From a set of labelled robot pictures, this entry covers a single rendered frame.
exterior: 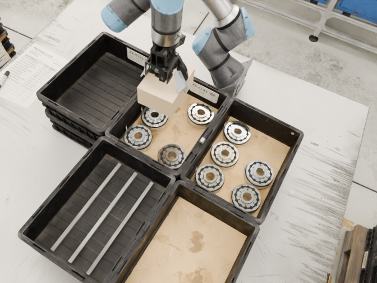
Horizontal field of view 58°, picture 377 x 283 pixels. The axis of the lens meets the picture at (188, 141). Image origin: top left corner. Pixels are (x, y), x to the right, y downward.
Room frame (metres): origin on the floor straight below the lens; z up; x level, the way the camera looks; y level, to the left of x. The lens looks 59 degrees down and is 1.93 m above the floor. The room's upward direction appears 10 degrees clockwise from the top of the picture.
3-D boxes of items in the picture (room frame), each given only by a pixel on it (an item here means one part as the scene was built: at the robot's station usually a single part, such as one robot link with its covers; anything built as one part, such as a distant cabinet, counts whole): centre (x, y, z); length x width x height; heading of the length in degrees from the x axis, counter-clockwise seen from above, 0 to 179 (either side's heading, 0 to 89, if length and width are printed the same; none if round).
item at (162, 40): (0.67, 0.10, 1.32); 0.08 x 0.08 x 0.05
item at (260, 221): (0.58, -0.20, 0.92); 0.40 x 0.30 x 0.02; 159
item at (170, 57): (0.66, 0.11, 1.24); 0.09 x 0.08 x 0.12; 164
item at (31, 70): (0.92, 0.76, 0.70); 0.33 x 0.23 x 0.01; 163
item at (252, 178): (0.55, -0.27, 0.86); 0.10 x 0.10 x 0.01
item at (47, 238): (0.31, 0.22, 0.87); 0.40 x 0.30 x 0.11; 159
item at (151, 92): (0.69, 0.10, 1.08); 0.16 x 0.12 x 0.07; 164
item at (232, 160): (0.60, -0.14, 0.86); 0.10 x 0.10 x 0.01
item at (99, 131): (0.80, 0.36, 0.92); 0.40 x 0.30 x 0.02; 159
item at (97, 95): (0.80, 0.36, 0.87); 0.40 x 0.30 x 0.11; 159
